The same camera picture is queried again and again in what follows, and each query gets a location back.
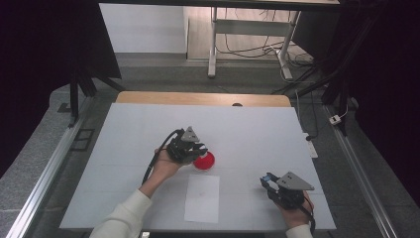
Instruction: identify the white paper sheet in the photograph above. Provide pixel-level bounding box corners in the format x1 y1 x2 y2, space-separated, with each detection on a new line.
183 174 221 224

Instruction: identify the wooden table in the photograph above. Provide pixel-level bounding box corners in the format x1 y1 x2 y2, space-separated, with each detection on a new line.
115 90 292 108

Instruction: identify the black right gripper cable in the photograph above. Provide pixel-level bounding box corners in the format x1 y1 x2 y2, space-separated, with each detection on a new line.
298 194 317 236

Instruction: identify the person's left hand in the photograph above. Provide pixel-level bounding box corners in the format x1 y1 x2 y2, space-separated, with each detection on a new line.
139 150 191 198

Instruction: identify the black curtain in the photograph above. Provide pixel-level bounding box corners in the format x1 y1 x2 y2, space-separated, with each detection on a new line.
340 0 420 199
0 0 123 179

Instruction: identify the red round ink pad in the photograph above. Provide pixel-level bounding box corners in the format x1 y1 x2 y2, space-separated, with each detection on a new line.
192 151 216 172

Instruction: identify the black floor plate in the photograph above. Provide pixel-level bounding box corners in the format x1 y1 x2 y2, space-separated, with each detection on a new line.
70 128 96 153

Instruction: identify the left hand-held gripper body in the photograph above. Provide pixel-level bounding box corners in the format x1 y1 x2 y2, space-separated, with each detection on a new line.
166 126 201 165

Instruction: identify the white metal desk frame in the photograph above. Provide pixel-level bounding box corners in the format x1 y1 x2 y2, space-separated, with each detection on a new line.
207 6 302 81

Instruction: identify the white table cover board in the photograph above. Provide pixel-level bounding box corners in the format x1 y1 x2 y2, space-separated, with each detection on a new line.
58 102 337 232

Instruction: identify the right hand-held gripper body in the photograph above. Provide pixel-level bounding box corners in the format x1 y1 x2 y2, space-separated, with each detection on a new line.
268 172 315 209

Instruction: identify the aluminium rail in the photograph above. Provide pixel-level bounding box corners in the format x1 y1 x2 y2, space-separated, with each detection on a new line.
6 98 97 238
323 104 399 238

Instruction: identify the person's right hand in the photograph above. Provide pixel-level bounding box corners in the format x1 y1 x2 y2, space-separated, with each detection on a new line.
276 192 314 230

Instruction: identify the bundle of floor cables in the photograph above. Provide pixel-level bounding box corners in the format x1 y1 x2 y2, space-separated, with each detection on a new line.
216 8 315 67

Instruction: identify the black metal stand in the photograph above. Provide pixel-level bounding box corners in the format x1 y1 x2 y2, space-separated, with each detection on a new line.
321 0 380 137
67 65 127 128

